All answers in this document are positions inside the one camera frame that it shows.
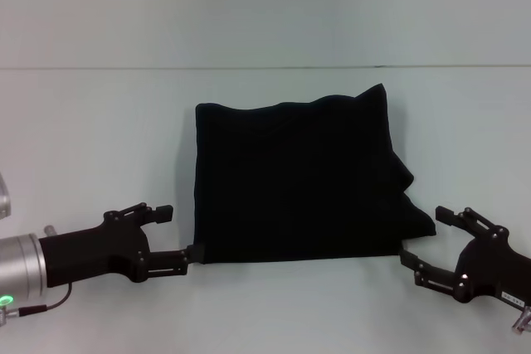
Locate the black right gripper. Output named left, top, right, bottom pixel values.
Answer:
left=398, top=205, right=531, bottom=312

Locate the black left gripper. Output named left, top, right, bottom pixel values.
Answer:
left=37, top=201, right=206, bottom=289

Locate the black shirt with FREE print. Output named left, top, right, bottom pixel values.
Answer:
left=193, top=83, right=437, bottom=266

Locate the right arm cable with plug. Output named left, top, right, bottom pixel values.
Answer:
left=510, top=305, right=531, bottom=335

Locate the arm cable with plug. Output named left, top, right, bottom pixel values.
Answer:
left=510, top=305, right=531, bottom=335
left=0, top=282, right=74, bottom=327

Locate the left arm cable with plug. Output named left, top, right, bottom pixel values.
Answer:
left=0, top=282, right=74, bottom=327

